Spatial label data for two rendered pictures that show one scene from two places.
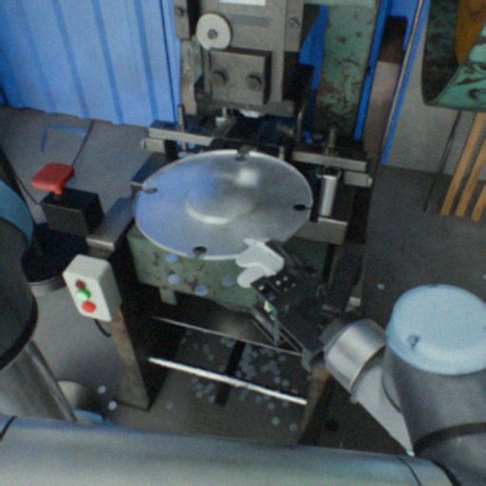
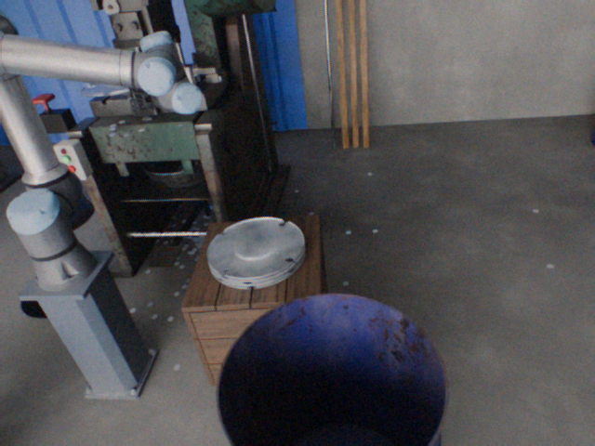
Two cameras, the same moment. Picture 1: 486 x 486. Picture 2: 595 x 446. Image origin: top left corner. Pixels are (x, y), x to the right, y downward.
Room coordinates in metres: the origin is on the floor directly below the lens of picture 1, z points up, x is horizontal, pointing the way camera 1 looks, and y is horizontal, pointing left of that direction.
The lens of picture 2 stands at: (-0.96, -0.35, 1.18)
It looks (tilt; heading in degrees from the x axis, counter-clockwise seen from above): 35 degrees down; 357
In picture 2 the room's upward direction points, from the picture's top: 8 degrees counter-clockwise
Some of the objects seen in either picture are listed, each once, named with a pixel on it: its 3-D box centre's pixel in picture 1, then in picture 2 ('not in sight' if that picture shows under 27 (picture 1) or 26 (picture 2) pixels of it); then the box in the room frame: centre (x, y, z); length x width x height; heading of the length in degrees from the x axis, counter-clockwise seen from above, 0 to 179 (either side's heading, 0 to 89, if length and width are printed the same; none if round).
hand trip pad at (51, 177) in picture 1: (58, 188); (46, 107); (0.68, 0.36, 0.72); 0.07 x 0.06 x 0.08; 164
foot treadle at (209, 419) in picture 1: (237, 351); (187, 225); (0.68, 0.02, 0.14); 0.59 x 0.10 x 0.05; 164
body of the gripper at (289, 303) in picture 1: (305, 312); (150, 93); (0.32, -0.07, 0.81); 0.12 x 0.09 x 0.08; 36
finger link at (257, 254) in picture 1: (254, 254); not in sight; (0.41, -0.02, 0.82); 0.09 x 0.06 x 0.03; 36
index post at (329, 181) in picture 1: (327, 191); (190, 78); (0.64, -0.15, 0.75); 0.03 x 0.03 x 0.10; 74
